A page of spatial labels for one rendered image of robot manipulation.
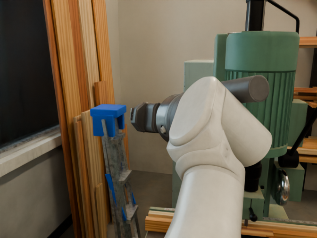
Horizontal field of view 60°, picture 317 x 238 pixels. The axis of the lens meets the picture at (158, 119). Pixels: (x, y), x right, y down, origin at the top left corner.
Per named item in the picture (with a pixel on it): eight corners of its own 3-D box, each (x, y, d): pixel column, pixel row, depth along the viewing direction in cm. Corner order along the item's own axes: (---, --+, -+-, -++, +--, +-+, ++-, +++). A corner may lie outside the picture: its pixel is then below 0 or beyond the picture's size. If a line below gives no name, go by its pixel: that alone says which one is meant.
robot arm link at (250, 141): (203, 165, 45) (254, 179, 34) (154, 125, 41) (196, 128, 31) (237, 109, 47) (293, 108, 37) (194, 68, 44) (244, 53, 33)
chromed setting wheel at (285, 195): (279, 213, 88) (283, 177, 85) (270, 194, 100) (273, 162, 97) (288, 214, 87) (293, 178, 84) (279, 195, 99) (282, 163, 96)
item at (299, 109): (277, 146, 93) (281, 102, 90) (271, 138, 102) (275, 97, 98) (304, 147, 92) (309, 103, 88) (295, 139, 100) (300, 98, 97)
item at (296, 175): (272, 199, 96) (276, 167, 93) (268, 190, 102) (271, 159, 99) (302, 202, 94) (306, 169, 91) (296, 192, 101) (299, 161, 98)
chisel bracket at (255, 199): (236, 223, 78) (238, 196, 76) (232, 198, 92) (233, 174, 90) (263, 226, 77) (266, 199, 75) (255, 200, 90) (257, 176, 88)
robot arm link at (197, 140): (222, 127, 42) (209, 208, 33) (181, 89, 39) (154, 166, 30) (260, 109, 37) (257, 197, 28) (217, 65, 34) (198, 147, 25)
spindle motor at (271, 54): (221, 157, 71) (229, 31, 63) (219, 137, 87) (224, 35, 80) (295, 162, 68) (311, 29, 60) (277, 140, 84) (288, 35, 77)
